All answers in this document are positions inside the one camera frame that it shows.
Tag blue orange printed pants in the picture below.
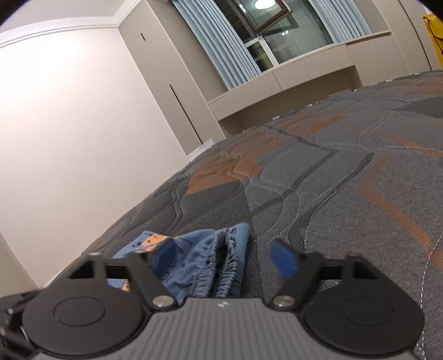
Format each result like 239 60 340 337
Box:
113 223 250 303

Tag grey orange quilted mattress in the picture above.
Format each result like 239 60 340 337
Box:
41 68 443 360

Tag beige built-in wardrobe unit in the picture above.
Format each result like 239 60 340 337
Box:
117 1 441 153

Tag brown framed open window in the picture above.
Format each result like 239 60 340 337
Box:
215 1 333 71

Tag left light blue curtain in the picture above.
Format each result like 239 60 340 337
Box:
173 0 261 90

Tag light blue curtain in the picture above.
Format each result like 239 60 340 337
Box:
309 0 372 43
173 0 261 90

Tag right light blue curtain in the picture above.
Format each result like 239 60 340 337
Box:
309 0 372 43

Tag yellow shopping bag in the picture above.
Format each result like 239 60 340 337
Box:
423 14 443 67

